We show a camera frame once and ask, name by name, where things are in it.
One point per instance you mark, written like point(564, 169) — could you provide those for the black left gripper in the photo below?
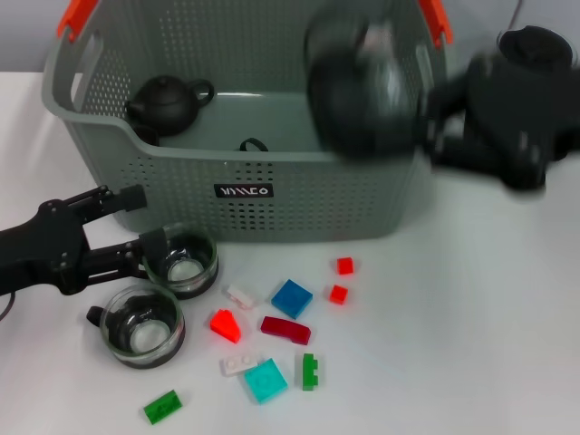
point(41, 249)

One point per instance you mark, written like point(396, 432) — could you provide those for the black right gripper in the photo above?
point(512, 118)

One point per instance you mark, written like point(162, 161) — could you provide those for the glass teacup with black base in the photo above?
point(192, 272)
point(362, 113)
point(254, 141)
point(145, 337)

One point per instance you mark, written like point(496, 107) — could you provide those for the grey perforated storage bin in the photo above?
point(294, 204)

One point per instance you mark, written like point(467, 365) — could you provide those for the glass pitcher with black lid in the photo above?
point(534, 43)

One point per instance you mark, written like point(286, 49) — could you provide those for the black ceramic teapot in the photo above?
point(165, 104)

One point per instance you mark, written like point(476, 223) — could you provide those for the white oblong brick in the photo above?
point(242, 296)

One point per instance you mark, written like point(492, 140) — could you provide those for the red sloped brick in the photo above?
point(225, 325)

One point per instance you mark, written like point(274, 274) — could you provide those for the small red cube brick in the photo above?
point(338, 294)
point(345, 265)

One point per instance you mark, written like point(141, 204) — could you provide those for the white flat plate brick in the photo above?
point(238, 364)

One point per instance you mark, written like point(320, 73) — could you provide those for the green rectangular brick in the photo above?
point(163, 407)

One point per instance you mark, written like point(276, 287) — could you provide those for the blue square brick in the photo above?
point(292, 299)

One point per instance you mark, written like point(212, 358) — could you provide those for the dark red curved brick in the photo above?
point(285, 330)

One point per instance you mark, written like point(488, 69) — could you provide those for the cyan square brick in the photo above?
point(266, 380)

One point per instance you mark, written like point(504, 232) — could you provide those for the green notched brick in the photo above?
point(310, 372)

